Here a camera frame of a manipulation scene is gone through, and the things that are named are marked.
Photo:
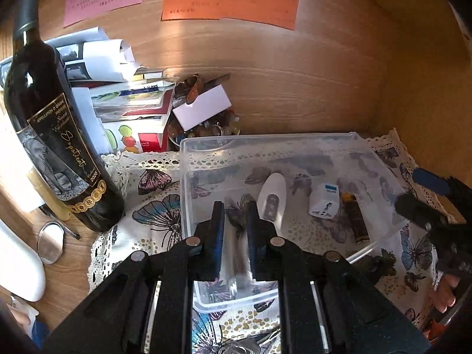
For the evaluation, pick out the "pile of white papers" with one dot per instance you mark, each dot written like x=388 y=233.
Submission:
x=99 y=55

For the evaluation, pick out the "clear plastic container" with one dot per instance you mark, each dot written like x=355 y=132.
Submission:
x=324 y=155

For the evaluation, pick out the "white curved plastic object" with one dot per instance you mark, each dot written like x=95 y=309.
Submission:
x=20 y=265

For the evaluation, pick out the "white card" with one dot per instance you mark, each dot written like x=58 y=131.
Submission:
x=201 y=107

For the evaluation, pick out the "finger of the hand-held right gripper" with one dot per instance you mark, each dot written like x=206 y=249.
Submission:
x=427 y=179
x=415 y=210

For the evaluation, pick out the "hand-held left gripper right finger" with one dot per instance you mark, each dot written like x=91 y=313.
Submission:
x=254 y=239

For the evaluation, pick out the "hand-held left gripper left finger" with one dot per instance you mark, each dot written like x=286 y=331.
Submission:
x=219 y=239

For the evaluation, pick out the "thin dark pen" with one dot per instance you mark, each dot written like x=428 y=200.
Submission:
x=68 y=228

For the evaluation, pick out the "small round mirror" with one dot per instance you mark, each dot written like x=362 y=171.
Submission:
x=51 y=243

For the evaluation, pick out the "dark wine bottle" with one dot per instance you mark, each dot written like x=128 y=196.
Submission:
x=48 y=125

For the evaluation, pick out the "bowl of coloured stones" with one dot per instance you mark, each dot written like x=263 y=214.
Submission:
x=206 y=129

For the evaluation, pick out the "orange paper note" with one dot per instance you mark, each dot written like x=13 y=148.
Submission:
x=258 y=9
x=190 y=3

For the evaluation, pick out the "white remote control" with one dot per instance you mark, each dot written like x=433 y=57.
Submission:
x=273 y=195

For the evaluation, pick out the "butterfly lace tablecloth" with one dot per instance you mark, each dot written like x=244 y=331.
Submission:
x=155 y=206

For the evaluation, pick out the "metal keys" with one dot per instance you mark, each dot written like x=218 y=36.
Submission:
x=247 y=344

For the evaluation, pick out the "stack of flat printed boxes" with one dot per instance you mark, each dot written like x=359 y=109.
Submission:
x=136 y=99

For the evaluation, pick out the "fruit print box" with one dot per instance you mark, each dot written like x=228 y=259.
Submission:
x=136 y=136

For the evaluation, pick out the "white travel adapter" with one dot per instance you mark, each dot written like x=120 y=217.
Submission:
x=323 y=201

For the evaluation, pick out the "brown lighter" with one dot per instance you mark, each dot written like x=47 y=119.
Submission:
x=356 y=217

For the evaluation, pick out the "person's right hand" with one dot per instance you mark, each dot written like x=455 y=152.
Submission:
x=444 y=295

